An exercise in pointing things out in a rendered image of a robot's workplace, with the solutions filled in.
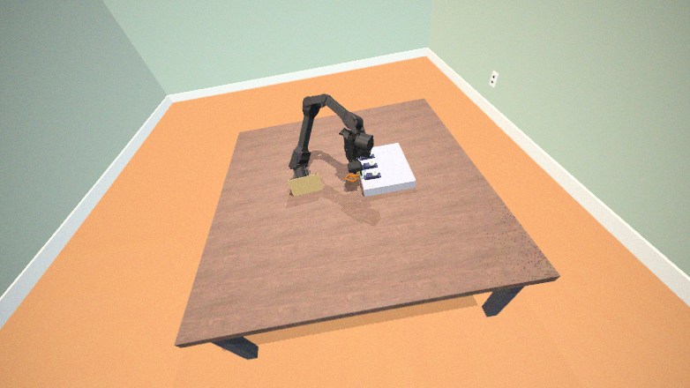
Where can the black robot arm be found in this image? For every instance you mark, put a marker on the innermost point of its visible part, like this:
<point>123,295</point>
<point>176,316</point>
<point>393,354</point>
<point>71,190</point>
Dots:
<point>355,137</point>

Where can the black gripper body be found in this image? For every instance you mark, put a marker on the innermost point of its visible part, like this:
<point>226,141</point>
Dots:
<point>354,166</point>

